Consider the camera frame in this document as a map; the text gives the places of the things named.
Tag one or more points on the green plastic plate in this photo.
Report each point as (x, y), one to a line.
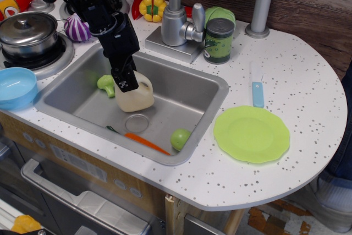
(251, 134)

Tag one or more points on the green label tin can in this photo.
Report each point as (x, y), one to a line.
(218, 40)

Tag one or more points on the green toy broccoli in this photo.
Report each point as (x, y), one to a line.
(106, 83)

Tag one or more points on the steel pot with lid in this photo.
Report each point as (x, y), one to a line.
(29, 34)

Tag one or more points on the toy oven door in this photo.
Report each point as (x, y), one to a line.
(81, 207)

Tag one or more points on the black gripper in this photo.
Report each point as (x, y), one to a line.
(119, 42)

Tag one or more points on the blue handled toy knife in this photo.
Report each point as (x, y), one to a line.
(257, 85)

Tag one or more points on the yellow object on floor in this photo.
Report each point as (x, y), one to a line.
(24, 224)

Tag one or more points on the grey white shoe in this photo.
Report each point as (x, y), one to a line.
(328, 203)

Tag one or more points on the red ketchup bottle toy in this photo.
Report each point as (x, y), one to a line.
(13, 7)

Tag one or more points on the silver toy faucet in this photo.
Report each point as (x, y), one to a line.
(177, 37)

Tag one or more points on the red toy chili pepper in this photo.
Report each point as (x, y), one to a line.
(135, 9)

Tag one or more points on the blue plastic bowl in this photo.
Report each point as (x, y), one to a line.
(18, 88)

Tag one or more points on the front left stove burner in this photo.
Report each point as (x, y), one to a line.
(44, 65)

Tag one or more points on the purple striped toy onion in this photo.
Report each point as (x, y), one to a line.
(76, 30)

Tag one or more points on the white detergent bottle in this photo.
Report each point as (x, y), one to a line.
(138, 99)

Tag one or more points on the green toy cabbage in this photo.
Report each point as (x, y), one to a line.
(219, 12)

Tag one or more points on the grey metal pole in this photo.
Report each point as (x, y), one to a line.
(258, 28)

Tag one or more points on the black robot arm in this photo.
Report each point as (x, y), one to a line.
(91, 10)

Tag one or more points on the grey stove knob front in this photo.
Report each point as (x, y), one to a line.
(41, 6)

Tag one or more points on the green toy apple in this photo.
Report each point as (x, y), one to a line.
(179, 137)

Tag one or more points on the yellow toy bell pepper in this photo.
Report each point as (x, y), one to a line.
(152, 10)

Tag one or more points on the grey metal sink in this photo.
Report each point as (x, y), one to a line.
(184, 98)

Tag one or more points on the orange toy carrot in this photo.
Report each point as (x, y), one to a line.
(145, 142)

